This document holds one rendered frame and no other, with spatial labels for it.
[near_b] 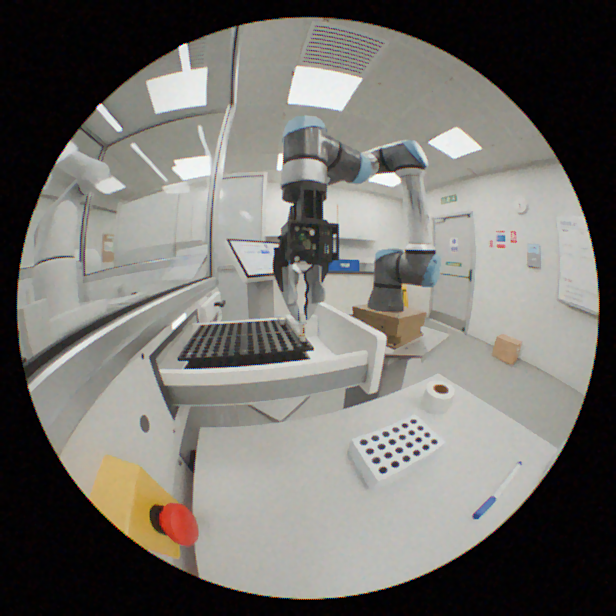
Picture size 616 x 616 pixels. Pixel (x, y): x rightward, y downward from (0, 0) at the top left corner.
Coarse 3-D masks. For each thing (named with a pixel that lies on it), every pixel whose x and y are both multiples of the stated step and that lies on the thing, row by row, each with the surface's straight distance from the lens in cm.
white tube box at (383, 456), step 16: (416, 416) 36; (384, 432) 32; (400, 432) 33; (416, 432) 33; (432, 432) 34; (352, 448) 31; (368, 448) 30; (384, 448) 31; (400, 448) 31; (416, 448) 31; (432, 448) 32; (368, 464) 28; (384, 464) 28; (400, 464) 29; (416, 464) 31; (368, 480) 29; (384, 480) 28
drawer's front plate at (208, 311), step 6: (216, 294) 77; (210, 300) 64; (216, 300) 74; (204, 306) 56; (210, 306) 63; (216, 306) 74; (204, 312) 56; (210, 312) 62; (216, 312) 73; (204, 318) 57; (210, 318) 61
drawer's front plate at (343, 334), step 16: (320, 304) 51; (320, 320) 52; (336, 320) 42; (352, 320) 37; (320, 336) 53; (336, 336) 43; (352, 336) 37; (368, 336) 32; (384, 336) 31; (336, 352) 44; (352, 352) 37; (368, 352) 33; (384, 352) 32; (368, 368) 33; (368, 384) 34
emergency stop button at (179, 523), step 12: (168, 504) 17; (180, 504) 17; (168, 516) 16; (180, 516) 16; (192, 516) 18; (168, 528) 16; (180, 528) 16; (192, 528) 17; (180, 540) 17; (192, 540) 18
